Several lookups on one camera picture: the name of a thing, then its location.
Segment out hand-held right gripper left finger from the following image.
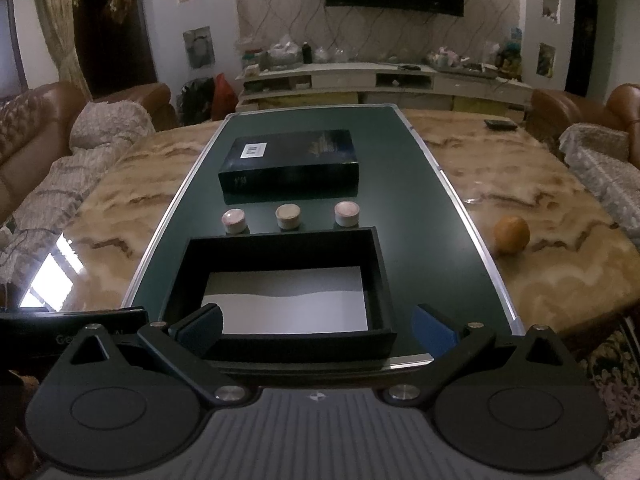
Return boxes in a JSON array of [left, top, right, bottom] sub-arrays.
[[62, 302, 248, 408]]

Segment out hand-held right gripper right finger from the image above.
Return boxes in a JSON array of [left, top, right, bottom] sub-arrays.
[[382, 304, 572, 408]]

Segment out black box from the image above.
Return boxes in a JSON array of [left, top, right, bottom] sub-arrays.
[[162, 227, 398, 362]]

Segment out small round white jar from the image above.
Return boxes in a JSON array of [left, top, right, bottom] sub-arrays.
[[275, 203, 304, 231], [334, 201, 362, 228], [221, 208, 249, 234]]

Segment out black box lid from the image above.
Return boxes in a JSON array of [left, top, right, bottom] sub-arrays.
[[218, 130, 361, 204]]

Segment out orange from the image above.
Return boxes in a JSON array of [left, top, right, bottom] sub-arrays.
[[494, 216, 531, 256]]

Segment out green table mat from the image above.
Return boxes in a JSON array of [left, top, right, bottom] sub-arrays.
[[120, 103, 521, 372]]

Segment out patterned carpet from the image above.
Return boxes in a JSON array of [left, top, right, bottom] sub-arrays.
[[580, 310, 640, 453]]

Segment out white lace sofa throw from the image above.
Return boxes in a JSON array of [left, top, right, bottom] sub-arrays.
[[0, 100, 156, 286], [559, 122, 640, 248]]

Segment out black backpack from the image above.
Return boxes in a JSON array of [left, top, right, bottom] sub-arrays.
[[179, 77, 216, 123]]

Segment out brown leather armchair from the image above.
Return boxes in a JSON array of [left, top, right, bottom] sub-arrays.
[[95, 82, 178, 133]]

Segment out red bag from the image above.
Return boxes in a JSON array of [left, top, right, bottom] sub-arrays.
[[214, 72, 236, 121]]

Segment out white television cabinet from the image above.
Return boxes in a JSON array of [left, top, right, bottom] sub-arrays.
[[235, 62, 533, 113]]

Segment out stuffed toy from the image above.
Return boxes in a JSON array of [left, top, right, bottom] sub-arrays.
[[497, 27, 523, 81]]

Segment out dark wooden door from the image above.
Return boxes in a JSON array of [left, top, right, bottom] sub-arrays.
[[570, 0, 598, 96], [75, 0, 161, 101]]

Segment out beige curtain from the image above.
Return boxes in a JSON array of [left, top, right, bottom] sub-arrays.
[[15, 0, 93, 101]]

